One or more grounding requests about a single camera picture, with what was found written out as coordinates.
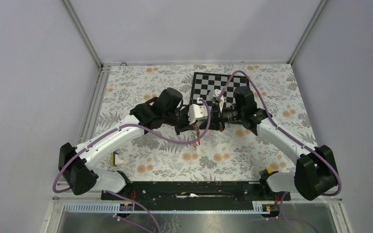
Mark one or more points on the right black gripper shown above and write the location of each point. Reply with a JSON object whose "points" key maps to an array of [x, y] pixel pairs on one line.
{"points": [[215, 123]]}

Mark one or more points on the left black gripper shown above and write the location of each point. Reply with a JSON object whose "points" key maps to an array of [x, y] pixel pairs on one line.
{"points": [[186, 126]]}

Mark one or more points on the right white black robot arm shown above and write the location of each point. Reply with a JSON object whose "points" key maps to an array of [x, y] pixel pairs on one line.
{"points": [[315, 174]]}

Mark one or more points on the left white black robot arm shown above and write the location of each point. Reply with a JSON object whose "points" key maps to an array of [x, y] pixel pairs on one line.
{"points": [[77, 164]]}

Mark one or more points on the floral patterned mat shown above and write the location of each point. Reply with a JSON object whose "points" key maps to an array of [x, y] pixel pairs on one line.
{"points": [[235, 154]]}

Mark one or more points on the black white checkerboard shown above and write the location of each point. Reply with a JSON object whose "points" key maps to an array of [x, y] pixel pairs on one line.
{"points": [[203, 83]]}

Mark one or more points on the green white small block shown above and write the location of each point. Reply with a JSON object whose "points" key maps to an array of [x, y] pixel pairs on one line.
{"points": [[115, 161]]}

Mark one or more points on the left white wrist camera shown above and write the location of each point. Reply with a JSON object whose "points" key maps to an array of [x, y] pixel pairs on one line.
{"points": [[197, 113]]}

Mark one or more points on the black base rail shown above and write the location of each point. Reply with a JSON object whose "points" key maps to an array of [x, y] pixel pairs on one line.
{"points": [[198, 196]]}

